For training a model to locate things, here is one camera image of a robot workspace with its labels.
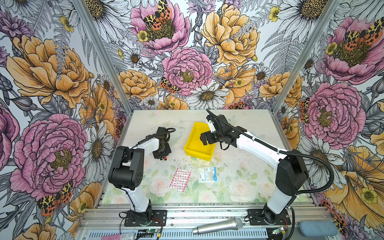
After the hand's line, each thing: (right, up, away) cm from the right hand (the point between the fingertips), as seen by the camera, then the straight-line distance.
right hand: (209, 139), depth 87 cm
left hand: (-27, -12, +8) cm, 31 cm away
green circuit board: (-28, -41, -16) cm, 52 cm away
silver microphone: (+10, -37, -18) cm, 42 cm away
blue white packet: (-1, -21, +2) cm, 21 cm away
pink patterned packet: (-16, -23, 0) cm, 28 cm away
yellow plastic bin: (-8, -6, +13) cm, 16 cm away
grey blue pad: (+48, -39, -18) cm, 64 cm away
